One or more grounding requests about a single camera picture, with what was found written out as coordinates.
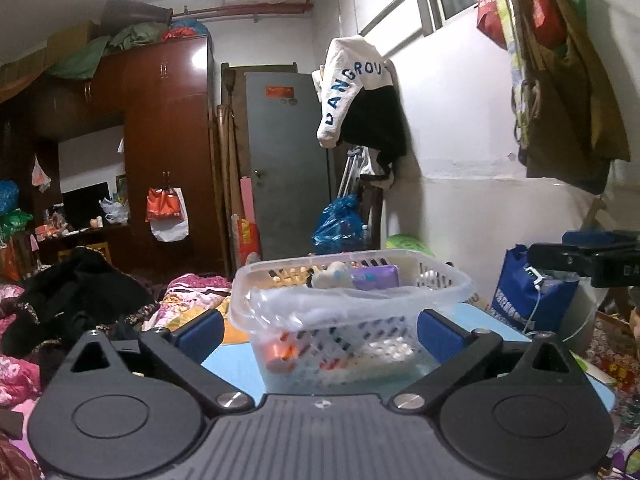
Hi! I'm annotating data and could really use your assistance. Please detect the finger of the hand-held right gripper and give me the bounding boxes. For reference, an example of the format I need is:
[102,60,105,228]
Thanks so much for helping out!
[561,229,640,247]
[528,243,602,277]

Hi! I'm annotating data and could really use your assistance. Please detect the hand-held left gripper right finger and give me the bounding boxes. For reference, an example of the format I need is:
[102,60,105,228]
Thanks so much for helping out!
[384,308,571,416]

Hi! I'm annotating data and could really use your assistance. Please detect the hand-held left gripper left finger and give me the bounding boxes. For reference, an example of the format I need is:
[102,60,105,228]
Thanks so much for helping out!
[70,308,256,417]

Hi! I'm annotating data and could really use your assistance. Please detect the white packet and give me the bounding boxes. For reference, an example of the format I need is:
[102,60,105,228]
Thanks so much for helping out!
[350,339,417,367]

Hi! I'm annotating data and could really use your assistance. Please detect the orange bottle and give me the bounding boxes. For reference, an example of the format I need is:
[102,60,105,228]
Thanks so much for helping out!
[267,342,297,374]

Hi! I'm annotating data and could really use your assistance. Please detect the purple pad packet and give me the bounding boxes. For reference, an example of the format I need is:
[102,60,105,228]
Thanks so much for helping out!
[350,264,402,291]

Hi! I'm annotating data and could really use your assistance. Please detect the white plastic basket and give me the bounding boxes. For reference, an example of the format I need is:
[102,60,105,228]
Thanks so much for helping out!
[229,249,476,387]

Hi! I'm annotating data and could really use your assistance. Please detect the clear plastic packet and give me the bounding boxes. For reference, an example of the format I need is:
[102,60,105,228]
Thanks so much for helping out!
[244,284,422,334]

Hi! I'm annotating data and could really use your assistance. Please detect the beige plush toy striped cloth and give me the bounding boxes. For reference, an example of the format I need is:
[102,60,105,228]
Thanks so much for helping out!
[306,260,354,290]

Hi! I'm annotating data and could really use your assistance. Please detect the floral blanket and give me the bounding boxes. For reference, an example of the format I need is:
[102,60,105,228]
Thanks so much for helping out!
[125,272,234,334]

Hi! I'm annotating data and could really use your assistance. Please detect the blue shopping bag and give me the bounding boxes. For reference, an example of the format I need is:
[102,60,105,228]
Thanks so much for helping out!
[490,245,582,334]

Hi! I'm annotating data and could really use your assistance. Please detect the red yellow bag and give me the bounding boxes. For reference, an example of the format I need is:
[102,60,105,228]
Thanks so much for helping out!
[234,215,262,269]

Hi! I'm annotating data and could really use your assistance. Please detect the olive hanging bag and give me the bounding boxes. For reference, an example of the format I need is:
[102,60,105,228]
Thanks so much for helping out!
[510,0,632,196]

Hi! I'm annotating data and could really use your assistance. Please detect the orange white plastic bag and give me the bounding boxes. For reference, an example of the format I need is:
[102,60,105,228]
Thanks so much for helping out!
[145,186,190,244]

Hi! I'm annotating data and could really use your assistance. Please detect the black clothes pile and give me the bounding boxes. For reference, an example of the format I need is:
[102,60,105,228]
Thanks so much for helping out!
[0,247,157,357]

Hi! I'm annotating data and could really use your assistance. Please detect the pink board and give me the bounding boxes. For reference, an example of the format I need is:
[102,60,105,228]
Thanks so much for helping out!
[238,176,257,224]

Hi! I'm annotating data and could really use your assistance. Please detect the blue plastic bag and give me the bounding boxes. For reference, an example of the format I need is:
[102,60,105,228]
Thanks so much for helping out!
[312,194,367,256]

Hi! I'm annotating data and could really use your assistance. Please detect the white plastic bag on shelf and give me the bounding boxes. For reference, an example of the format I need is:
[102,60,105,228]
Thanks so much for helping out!
[98,196,130,225]

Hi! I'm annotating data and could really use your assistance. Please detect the black monitor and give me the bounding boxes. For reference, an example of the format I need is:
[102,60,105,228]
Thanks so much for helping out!
[61,182,111,231]

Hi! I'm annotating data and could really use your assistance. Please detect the black white garment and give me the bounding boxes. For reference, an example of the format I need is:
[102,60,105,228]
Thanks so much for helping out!
[357,147,397,191]

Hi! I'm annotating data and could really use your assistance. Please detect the wooden planks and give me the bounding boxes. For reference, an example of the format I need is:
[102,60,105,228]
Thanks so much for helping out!
[215,62,299,271]

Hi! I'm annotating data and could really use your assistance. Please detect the metal crutches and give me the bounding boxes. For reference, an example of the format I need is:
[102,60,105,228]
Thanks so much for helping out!
[337,145,367,202]

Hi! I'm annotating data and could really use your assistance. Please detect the pink bed sheet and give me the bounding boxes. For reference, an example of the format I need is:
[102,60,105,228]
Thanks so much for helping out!
[0,282,46,480]

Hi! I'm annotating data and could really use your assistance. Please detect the grey metal door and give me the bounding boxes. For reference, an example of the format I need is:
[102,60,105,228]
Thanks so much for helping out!
[244,72,334,262]

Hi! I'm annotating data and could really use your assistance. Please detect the brown wooden wardrobe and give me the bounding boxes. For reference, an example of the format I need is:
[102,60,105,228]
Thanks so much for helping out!
[0,35,222,281]

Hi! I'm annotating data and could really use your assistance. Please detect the black hanging garment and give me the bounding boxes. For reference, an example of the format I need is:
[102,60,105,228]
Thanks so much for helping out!
[342,85,409,162]

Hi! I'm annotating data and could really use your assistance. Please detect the small white hanging bag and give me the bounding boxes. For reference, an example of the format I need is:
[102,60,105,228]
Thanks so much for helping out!
[31,156,52,194]

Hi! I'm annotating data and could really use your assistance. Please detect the red hanging bag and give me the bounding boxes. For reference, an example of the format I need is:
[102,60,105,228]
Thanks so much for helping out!
[475,0,567,52]

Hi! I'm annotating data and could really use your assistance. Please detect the white hoodie blue letters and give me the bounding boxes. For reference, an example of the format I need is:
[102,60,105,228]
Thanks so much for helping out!
[312,36,394,149]

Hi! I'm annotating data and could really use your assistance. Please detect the green cloth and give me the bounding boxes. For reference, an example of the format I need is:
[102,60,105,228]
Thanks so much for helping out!
[47,22,172,81]

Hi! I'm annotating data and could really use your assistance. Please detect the red pipe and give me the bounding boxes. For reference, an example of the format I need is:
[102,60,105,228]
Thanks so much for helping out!
[172,2,316,19]

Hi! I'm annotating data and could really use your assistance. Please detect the white charger cable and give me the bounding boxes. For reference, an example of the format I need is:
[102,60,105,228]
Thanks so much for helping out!
[522,267,547,334]

